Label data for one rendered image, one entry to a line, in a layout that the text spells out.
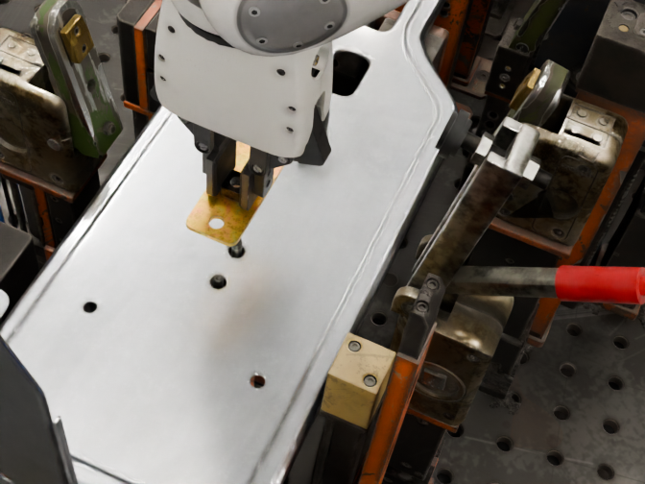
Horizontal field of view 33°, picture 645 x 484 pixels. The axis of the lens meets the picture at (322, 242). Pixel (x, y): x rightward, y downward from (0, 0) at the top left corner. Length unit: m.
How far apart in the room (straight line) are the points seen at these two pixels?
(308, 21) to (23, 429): 0.21
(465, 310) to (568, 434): 0.40
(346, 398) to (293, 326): 0.09
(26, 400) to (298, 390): 0.33
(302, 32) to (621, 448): 0.73
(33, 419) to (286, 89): 0.25
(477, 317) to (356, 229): 0.14
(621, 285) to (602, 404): 0.49
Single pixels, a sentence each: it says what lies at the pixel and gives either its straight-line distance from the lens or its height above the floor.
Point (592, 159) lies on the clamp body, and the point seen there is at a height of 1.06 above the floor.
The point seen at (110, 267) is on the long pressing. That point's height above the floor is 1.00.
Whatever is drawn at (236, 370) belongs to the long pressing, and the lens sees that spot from 0.74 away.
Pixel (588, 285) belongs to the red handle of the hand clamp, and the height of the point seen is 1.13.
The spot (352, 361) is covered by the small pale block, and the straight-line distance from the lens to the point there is 0.68.
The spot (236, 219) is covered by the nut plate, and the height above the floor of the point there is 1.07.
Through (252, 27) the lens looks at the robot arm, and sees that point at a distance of 0.46.
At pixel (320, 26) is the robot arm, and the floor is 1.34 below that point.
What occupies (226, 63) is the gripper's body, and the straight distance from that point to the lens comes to 0.61.
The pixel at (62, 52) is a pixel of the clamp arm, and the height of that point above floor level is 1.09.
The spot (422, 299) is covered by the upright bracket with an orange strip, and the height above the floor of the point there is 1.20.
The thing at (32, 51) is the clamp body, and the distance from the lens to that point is 0.87.
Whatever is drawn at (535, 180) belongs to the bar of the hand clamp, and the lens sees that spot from 0.61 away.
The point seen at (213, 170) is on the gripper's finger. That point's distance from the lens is 0.70.
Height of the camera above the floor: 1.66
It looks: 55 degrees down
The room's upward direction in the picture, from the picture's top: 9 degrees clockwise
